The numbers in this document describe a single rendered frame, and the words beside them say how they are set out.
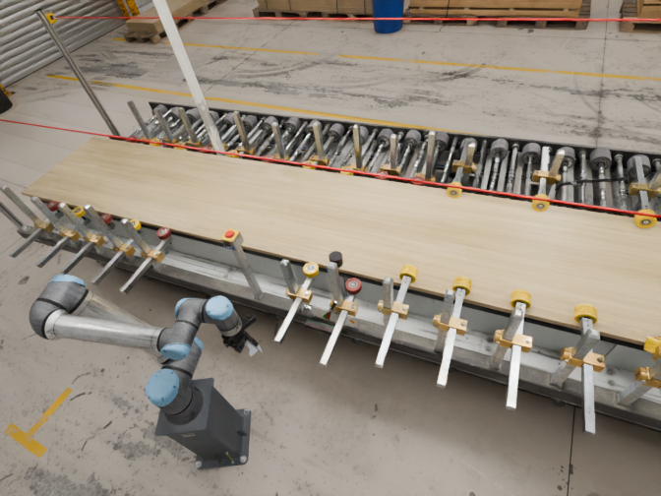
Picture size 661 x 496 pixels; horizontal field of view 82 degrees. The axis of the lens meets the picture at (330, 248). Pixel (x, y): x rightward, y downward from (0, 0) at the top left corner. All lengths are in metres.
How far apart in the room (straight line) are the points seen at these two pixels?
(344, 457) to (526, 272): 1.45
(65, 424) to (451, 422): 2.52
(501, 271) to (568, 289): 0.29
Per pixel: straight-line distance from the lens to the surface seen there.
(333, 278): 1.68
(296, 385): 2.68
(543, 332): 2.05
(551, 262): 2.12
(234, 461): 2.63
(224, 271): 2.52
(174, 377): 1.94
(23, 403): 3.62
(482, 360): 1.97
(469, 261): 2.02
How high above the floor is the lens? 2.45
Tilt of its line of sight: 48 degrees down
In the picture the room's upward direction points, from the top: 11 degrees counter-clockwise
